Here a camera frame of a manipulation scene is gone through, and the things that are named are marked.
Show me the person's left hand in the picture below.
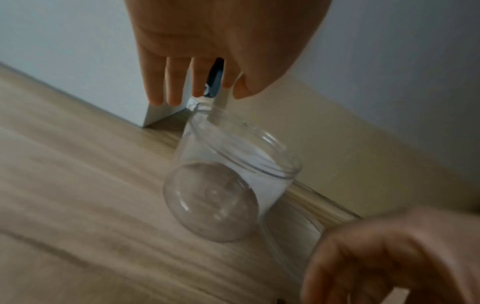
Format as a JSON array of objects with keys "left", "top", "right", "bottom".
[{"left": 124, "top": 0, "right": 334, "bottom": 108}]

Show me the person's right hand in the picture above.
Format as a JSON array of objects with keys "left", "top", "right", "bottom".
[{"left": 301, "top": 206, "right": 480, "bottom": 304}]

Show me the large clear round lid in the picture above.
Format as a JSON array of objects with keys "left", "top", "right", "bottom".
[{"left": 258, "top": 198, "right": 328, "bottom": 286}]

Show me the large clear plastic jar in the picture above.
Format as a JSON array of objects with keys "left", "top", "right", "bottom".
[{"left": 162, "top": 100, "right": 304, "bottom": 243}]

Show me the grey and tan partition board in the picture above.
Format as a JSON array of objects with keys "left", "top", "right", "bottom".
[{"left": 221, "top": 0, "right": 480, "bottom": 220}]

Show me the white cardboard box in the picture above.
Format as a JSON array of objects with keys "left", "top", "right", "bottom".
[{"left": 0, "top": 0, "right": 196, "bottom": 129}]

